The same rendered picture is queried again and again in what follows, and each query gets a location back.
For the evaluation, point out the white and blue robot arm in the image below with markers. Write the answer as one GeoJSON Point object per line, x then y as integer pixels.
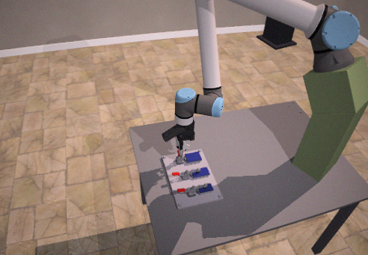
{"type": "Point", "coordinates": [338, 30]}

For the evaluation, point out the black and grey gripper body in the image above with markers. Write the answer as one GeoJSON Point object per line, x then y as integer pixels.
{"type": "Point", "coordinates": [188, 134]}

